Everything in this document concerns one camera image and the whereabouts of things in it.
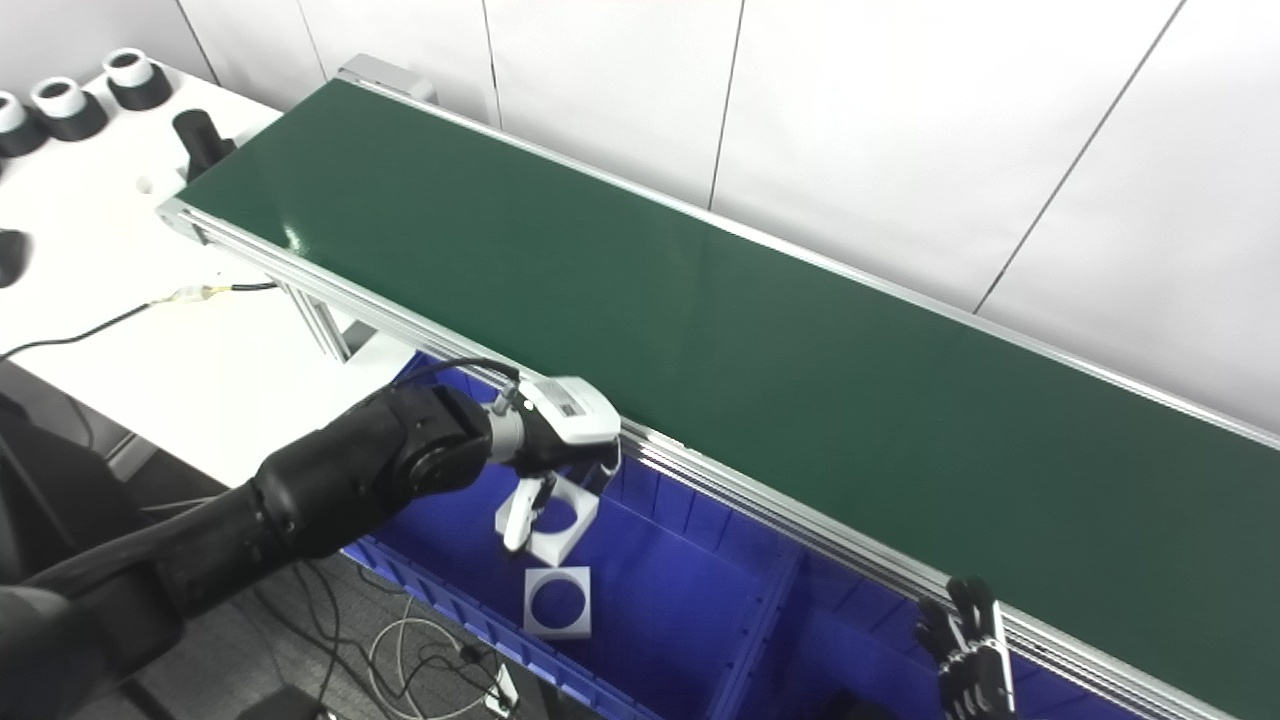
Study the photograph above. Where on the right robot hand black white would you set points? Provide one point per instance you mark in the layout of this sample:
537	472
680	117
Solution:
975	660

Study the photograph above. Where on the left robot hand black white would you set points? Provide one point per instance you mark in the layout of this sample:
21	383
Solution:
570	415

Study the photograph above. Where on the white square part round hole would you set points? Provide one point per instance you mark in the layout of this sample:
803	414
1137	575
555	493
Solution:
538	620
585	510

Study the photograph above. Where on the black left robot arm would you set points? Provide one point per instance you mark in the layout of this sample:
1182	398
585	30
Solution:
330	490

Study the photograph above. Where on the blue plastic bin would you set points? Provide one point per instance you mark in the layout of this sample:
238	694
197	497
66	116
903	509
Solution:
860	640
680	590

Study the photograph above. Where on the black cylinder part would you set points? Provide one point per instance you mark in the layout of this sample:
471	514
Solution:
200	140

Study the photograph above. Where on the black round part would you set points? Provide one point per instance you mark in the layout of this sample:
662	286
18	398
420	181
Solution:
10	255

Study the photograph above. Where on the white power strip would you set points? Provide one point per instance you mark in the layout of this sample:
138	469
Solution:
503	690

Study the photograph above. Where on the green conveyor belt aluminium frame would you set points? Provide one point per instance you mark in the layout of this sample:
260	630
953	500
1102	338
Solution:
700	330

